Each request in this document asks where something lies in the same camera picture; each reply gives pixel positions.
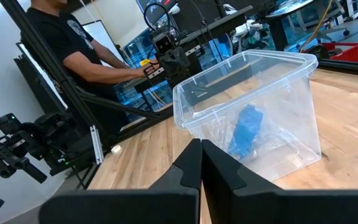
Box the silver metal bracket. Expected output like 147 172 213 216
89 124 104 166

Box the clear plastic container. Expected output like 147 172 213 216
172 49 323 183

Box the person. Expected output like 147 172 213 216
20 0 161 94

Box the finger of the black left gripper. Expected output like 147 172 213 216
175 55 195 88
163 57 180 90

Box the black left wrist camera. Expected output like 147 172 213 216
149 29 177 56

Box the blue elastic bandage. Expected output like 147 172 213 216
227 104 264 160

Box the black flat monitor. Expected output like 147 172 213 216
13 41 71 110

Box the red plastic crate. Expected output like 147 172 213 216
320 42 358 63

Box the white board black frame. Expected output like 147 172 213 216
81 19 127 68

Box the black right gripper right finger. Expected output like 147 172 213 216
201 139 358 224

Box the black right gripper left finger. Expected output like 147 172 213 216
39 138 204 224

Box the thin yellow cable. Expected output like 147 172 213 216
300 0 335 52

